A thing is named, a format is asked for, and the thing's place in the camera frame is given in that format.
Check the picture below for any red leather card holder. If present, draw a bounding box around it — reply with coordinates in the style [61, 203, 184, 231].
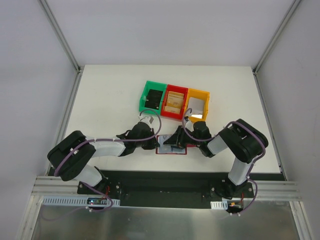
[155, 144, 196, 155]

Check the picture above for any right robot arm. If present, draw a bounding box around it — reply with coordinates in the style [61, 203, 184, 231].
[163, 117, 269, 199]

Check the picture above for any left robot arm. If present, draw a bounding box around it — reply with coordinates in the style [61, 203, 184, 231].
[47, 121, 160, 195]

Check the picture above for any silver VIP card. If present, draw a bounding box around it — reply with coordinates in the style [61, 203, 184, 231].
[187, 97, 205, 119]

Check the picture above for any gold VIP card lower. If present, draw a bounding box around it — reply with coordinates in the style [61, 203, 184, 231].
[164, 105, 181, 114]

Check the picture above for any gold vip card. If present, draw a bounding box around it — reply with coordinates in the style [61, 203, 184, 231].
[166, 91, 184, 105]
[164, 105, 181, 114]

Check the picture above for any black VIP card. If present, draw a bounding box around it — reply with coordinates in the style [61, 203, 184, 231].
[144, 89, 163, 110]

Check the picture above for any gold VIP card upper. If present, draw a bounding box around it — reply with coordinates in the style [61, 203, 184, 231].
[166, 91, 184, 105]

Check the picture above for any yellow plastic bin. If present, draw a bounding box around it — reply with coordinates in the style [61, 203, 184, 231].
[181, 88, 210, 123]

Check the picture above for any green plastic bin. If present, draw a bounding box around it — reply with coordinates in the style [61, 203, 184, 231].
[139, 80, 167, 115]

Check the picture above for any red plastic bin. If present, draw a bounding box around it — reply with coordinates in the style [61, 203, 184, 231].
[160, 84, 189, 121]

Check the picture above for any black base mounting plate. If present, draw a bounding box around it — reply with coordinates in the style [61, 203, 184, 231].
[47, 167, 286, 208]

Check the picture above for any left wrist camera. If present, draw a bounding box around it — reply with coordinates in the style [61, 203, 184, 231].
[139, 115, 154, 127]

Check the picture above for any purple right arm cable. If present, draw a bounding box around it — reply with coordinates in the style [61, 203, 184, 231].
[181, 107, 266, 180]

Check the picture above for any right white cable duct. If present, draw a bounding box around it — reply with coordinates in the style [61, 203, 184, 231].
[210, 199, 228, 211]

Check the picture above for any white cable duct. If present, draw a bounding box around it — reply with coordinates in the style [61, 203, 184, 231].
[42, 196, 111, 208]
[210, 199, 228, 211]

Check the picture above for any left white cable duct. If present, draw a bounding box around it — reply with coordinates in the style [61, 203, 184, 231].
[42, 196, 111, 208]

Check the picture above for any right aluminium frame post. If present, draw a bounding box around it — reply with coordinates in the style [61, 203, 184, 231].
[252, 0, 303, 75]

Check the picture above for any aluminium frame post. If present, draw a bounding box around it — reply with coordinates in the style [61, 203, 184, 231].
[252, 0, 303, 75]
[37, 0, 82, 73]

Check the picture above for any left aluminium frame post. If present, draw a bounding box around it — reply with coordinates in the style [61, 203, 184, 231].
[37, 0, 82, 73]

